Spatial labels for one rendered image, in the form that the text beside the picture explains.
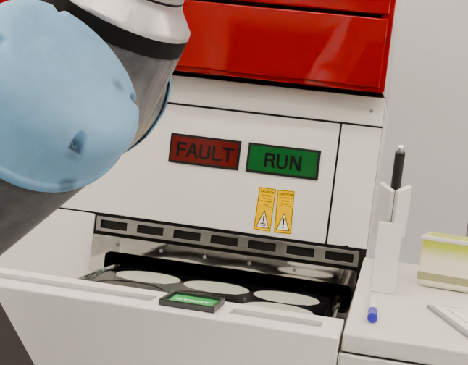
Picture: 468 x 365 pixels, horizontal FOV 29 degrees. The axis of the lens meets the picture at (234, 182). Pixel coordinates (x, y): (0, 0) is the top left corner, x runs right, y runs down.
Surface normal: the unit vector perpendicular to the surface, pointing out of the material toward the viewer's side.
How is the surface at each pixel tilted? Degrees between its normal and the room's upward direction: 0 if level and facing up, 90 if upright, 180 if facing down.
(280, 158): 90
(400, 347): 90
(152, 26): 73
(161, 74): 116
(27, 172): 125
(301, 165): 90
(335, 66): 90
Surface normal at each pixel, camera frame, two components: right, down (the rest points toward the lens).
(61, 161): 0.32, 0.70
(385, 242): -0.17, 0.03
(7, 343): 0.75, -0.58
